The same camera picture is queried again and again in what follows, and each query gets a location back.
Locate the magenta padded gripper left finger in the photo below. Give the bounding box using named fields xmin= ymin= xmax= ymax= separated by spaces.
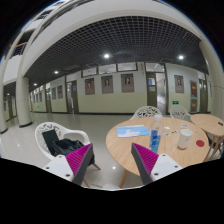
xmin=42 ymin=143 xmax=95 ymax=186

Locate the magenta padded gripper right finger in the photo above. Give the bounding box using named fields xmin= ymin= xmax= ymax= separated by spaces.
xmin=130 ymin=142 xmax=184 ymax=186

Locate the clear plastic water bottle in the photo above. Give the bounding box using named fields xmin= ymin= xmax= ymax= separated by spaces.
xmin=149 ymin=114 xmax=164 ymax=153

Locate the black bag on chair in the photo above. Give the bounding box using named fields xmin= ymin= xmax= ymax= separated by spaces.
xmin=42 ymin=130 xmax=84 ymax=156

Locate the blue and white booklet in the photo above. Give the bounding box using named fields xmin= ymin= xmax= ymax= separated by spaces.
xmin=116 ymin=125 xmax=150 ymax=138

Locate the white plastic chair left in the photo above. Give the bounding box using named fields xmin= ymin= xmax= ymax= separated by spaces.
xmin=34 ymin=121 xmax=102 ymax=188

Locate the round wooden table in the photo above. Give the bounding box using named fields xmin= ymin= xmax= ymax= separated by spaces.
xmin=190 ymin=114 xmax=224 ymax=156
xmin=106 ymin=117 xmax=209 ymax=188

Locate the white paper cup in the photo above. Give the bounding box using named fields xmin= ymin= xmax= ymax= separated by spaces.
xmin=178 ymin=129 xmax=193 ymax=149

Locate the white lattice chair behind table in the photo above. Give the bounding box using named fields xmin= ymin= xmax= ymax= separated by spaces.
xmin=131 ymin=106 xmax=161 ymax=119

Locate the red round coaster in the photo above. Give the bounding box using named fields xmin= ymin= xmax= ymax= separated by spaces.
xmin=196 ymin=140 xmax=205 ymax=147

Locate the white lattice chair right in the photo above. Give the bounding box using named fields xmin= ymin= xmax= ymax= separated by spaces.
xmin=170 ymin=104 xmax=191 ymax=121

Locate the open green door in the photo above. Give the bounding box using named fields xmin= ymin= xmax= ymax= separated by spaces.
xmin=146 ymin=72 xmax=166 ymax=115

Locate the brown poster far right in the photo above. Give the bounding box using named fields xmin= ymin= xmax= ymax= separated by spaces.
xmin=174 ymin=75 xmax=184 ymax=93

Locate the white round pillar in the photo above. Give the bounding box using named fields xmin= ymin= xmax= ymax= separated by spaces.
xmin=16 ymin=77 xmax=32 ymax=128

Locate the brown wall poster left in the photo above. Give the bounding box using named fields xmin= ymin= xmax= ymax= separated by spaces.
xmin=85 ymin=78 xmax=95 ymax=95

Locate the brown wall poster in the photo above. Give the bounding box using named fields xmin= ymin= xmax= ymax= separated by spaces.
xmin=85 ymin=78 xmax=95 ymax=95
xmin=101 ymin=76 xmax=113 ymax=94
xmin=121 ymin=74 xmax=134 ymax=92

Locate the brown wall poster right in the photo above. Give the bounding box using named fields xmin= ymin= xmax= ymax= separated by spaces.
xmin=121 ymin=74 xmax=134 ymax=92

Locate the brown wall poster centre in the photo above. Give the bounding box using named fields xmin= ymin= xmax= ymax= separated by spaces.
xmin=101 ymin=76 xmax=113 ymax=94

